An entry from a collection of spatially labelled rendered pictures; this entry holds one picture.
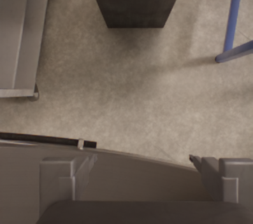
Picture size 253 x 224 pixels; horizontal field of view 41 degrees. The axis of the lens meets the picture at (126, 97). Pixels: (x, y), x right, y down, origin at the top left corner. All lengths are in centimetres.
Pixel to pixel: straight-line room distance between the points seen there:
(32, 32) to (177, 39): 60
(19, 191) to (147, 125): 87
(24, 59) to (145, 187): 85
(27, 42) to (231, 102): 88
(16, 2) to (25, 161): 71
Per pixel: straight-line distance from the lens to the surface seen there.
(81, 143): 95
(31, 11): 140
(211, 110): 148
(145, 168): 69
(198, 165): 16
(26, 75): 138
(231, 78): 150
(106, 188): 70
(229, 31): 138
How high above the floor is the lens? 144
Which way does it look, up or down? 88 degrees down
